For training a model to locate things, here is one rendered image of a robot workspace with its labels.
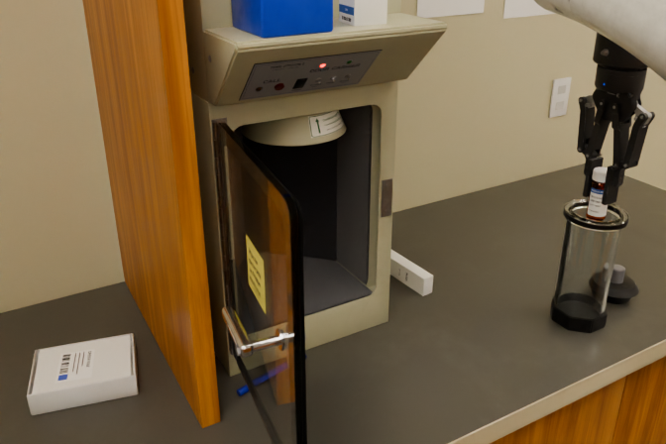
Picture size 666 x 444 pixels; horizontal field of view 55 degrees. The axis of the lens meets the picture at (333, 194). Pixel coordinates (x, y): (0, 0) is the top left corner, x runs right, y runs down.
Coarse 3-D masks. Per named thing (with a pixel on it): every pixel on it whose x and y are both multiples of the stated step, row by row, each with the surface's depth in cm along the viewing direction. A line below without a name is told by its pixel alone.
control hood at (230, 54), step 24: (336, 24) 88; (384, 24) 88; (408, 24) 88; (432, 24) 89; (216, 48) 81; (240, 48) 76; (264, 48) 77; (288, 48) 79; (312, 48) 81; (336, 48) 83; (360, 48) 86; (384, 48) 88; (408, 48) 91; (216, 72) 83; (240, 72) 80; (384, 72) 95; (408, 72) 99; (216, 96) 85
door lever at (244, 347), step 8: (224, 312) 77; (232, 312) 77; (224, 320) 77; (232, 320) 76; (240, 320) 76; (232, 328) 74; (240, 328) 74; (232, 336) 74; (240, 336) 73; (248, 336) 73; (272, 336) 73; (280, 336) 72; (240, 344) 72; (248, 344) 71; (256, 344) 72; (264, 344) 72; (272, 344) 73; (280, 344) 73; (240, 352) 71; (248, 352) 71
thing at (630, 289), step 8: (616, 272) 126; (624, 272) 127; (616, 280) 127; (624, 280) 128; (632, 280) 128; (616, 288) 126; (624, 288) 126; (632, 288) 126; (616, 296) 125; (624, 296) 125; (632, 296) 125
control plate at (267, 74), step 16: (256, 64) 80; (272, 64) 81; (288, 64) 83; (304, 64) 84; (336, 64) 88; (352, 64) 89; (368, 64) 91; (256, 80) 84; (272, 80) 85; (288, 80) 87; (336, 80) 92; (352, 80) 94; (240, 96) 86; (256, 96) 88
